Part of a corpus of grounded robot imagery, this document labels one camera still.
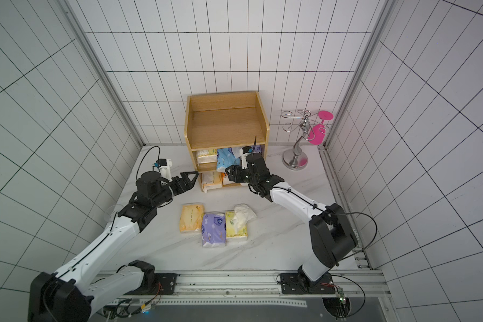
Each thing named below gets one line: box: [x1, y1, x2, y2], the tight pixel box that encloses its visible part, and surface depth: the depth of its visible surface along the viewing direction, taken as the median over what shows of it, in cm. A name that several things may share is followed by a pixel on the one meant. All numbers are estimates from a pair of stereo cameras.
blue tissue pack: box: [216, 146, 241, 173], surface depth 87 cm
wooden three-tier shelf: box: [184, 91, 270, 193], surface depth 89 cm
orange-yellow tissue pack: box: [179, 202, 205, 235], surface depth 87 cm
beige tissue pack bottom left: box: [199, 170, 223, 194], surface depth 97 cm
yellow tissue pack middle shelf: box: [196, 148, 218, 164], surface depth 89 cm
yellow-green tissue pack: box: [225, 203, 257, 240], surface depth 85 cm
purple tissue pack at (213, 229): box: [201, 211, 227, 248], surface depth 83 cm
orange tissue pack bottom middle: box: [220, 171, 235, 188], surface depth 99 cm
